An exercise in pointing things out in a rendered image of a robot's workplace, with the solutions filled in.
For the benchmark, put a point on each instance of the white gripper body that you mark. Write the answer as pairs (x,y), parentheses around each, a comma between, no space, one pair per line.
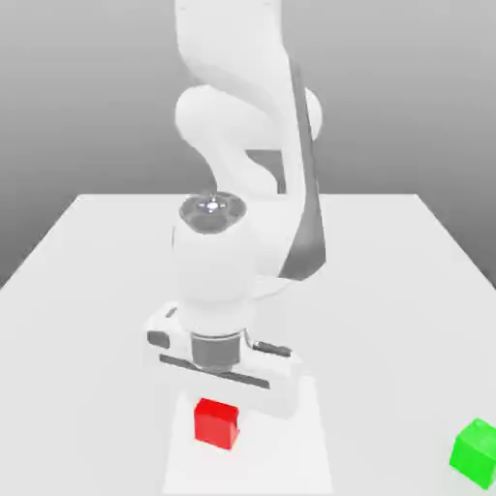
(232,387)

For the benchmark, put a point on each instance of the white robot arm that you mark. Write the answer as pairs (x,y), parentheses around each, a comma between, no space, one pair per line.
(217,263)

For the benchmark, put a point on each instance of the small red cube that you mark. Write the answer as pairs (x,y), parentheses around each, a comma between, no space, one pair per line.
(214,425)

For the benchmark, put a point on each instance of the small green cube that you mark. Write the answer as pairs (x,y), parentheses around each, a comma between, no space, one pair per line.
(474,453)

